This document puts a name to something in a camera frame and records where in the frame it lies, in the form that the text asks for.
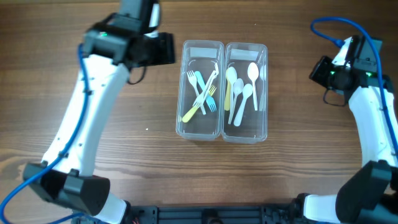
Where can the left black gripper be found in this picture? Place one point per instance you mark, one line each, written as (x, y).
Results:
(167, 56)

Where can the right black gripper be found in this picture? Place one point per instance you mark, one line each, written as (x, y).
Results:
(316, 75)

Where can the white plastic fork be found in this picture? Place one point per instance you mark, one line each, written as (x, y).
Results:
(193, 81)

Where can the white plastic spoon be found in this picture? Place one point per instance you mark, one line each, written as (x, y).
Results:
(231, 75)
(247, 92)
(253, 74)

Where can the translucent plastic fork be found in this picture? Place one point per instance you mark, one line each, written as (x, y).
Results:
(209, 100)

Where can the beige plastic fork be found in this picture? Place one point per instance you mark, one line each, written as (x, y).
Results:
(206, 87)

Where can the yellow plastic fork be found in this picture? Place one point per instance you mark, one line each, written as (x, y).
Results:
(188, 115)

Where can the yellow plastic spoon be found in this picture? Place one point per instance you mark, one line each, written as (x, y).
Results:
(227, 96)

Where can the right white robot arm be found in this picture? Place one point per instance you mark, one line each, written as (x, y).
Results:
(370, 196)

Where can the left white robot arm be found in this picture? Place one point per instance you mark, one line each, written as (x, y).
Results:
(111, 48)

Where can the left clear plastic container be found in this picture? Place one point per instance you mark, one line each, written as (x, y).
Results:
(200, 55)

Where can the clear plastic container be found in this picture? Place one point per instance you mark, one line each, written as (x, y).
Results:
(254, 125)
(200, 55)

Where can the right clear plastic container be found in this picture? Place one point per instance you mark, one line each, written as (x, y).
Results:
(254, 125)

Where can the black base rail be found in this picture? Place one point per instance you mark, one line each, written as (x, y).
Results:
(266, 214)

